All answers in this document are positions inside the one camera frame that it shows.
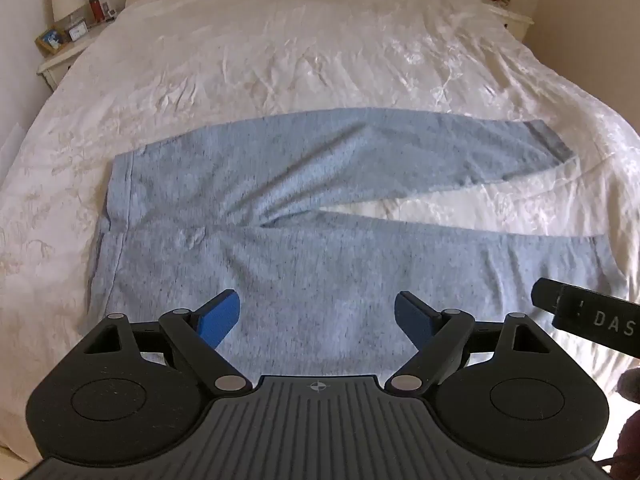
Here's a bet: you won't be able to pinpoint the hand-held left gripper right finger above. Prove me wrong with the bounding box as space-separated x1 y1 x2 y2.
384 290 559 394

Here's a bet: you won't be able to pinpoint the person's right hand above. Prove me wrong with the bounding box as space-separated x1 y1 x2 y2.
611 370 640 477

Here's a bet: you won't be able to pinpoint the light grey pants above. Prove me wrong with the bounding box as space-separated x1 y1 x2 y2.
77 108 630 377

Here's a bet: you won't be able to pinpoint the white bedspread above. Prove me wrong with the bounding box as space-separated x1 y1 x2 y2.
0 0 640 463

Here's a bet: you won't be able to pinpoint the white shade table lamp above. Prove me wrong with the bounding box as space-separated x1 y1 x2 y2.
51 0 86 30

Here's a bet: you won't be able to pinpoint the cream nightstand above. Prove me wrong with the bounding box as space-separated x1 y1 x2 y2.
36 12 126 93
481 2 535 42

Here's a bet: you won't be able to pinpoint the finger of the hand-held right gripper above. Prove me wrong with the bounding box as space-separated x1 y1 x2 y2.
531 277 566 319

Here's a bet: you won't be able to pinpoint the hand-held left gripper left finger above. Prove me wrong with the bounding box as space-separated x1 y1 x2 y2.
82 289 254 395

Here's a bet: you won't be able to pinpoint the wooden photo frame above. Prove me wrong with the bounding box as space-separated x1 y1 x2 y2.
34 27 69 56

